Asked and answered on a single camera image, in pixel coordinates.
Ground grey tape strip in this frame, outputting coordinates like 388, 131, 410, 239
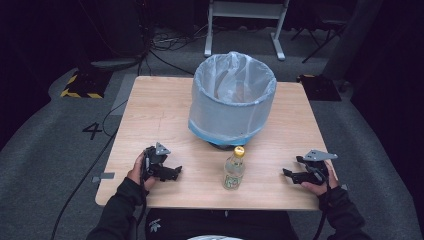
91, 171, 116, 184

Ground clear plastic bottle gold cap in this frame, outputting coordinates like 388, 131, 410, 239
222, 145, 246, 191

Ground trash bin with white bag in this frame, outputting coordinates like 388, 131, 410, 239
187, 50, 278, 151

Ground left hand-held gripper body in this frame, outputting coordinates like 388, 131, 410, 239
142, 142, 172, 178

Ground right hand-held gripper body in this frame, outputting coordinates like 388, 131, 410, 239
296, 148, 339, 186

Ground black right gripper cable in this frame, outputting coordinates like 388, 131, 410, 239
312, 182, 334, 240

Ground person's right hand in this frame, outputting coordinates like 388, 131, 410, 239
301, 159, 340, 197

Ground black floor cable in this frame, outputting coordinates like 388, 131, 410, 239
49, 99, 130, 240

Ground person's lap in dark clothing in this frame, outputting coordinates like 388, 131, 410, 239
144, 208, 300, 240

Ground white metal stand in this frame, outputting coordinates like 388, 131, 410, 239
203, 0, 291, 62

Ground yellow black striped base plate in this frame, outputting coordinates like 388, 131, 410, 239
60, 67, 113, 100

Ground person's left hand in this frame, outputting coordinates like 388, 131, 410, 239
126, 151, 158, 192

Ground tangle of black cables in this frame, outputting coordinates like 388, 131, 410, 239
137, 19, 209, 76

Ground black folding stand legs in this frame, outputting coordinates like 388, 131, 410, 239
290, 13, 348, 65

